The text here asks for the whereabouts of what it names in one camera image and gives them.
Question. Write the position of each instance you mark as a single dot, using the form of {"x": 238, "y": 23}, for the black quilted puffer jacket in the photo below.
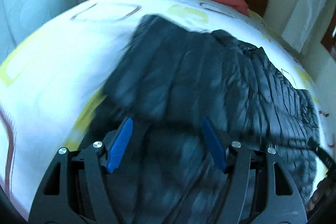
{"x": 167, "y": 81}

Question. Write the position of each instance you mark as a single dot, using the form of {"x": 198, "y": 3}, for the patterned white bed sheet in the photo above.
{"x": 52, "y": 82}

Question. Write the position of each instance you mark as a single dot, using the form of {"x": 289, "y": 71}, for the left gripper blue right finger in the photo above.
{"x": 216, "y": 149}

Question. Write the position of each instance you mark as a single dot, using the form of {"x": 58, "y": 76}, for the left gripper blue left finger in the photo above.
{"x": 118, "y": 144}

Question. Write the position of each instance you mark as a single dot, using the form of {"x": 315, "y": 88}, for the pale curtain right of headboard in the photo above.
{"x": 301, "y": 22}

